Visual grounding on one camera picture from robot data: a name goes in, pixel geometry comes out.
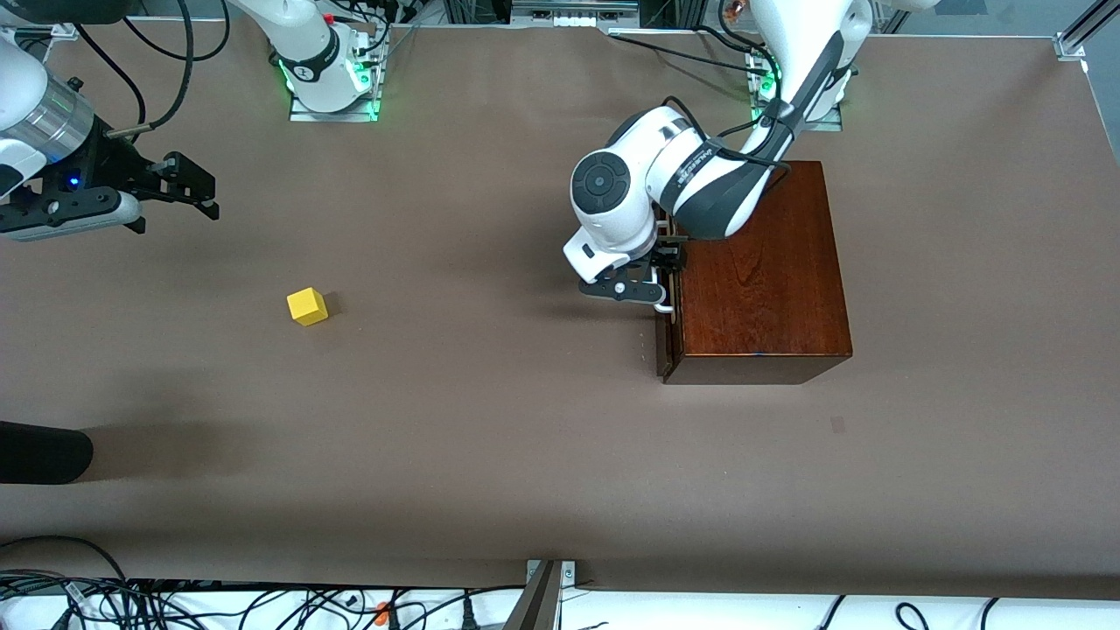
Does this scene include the wooden drawer with white handle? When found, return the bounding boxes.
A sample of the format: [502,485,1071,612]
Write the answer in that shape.
[652,262,676,382]

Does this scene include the yellow cube block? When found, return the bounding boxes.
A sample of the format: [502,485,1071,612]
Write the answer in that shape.
[287,287,329,327]

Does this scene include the dark brown wooden cabinet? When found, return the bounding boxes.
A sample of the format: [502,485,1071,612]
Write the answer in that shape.
[656,160,854,386]

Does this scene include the black foam cylinder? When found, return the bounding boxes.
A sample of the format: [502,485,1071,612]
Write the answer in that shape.
[0,420,95,485]

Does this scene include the grey aluminium profile bar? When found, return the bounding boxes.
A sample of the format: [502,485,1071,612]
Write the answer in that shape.
[503,560,565,630]

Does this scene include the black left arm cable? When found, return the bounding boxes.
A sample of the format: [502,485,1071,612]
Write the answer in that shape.
[661,96,793,189]

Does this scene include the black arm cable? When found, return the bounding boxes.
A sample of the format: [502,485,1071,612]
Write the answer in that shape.
[114,0,235,141]
[661,96,793,189]

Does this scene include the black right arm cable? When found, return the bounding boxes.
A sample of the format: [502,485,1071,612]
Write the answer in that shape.
[114,0,235,141]

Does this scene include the silver corner frame bracket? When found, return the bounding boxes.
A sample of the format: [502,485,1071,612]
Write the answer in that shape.
[1054,0,1120,62]
[0,23,80,41]

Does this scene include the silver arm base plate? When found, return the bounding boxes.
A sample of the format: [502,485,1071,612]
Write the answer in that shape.
[748,48,845,132]
[289,26,383,123]

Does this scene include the black cable on table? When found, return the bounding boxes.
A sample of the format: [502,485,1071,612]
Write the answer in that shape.
[608,29,775,78]

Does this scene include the silver frame rail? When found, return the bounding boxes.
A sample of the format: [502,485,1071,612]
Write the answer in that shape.
[512,0,640,23]

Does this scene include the black looped cable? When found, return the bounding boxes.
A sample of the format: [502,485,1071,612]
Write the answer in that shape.
[0,535,132,630]

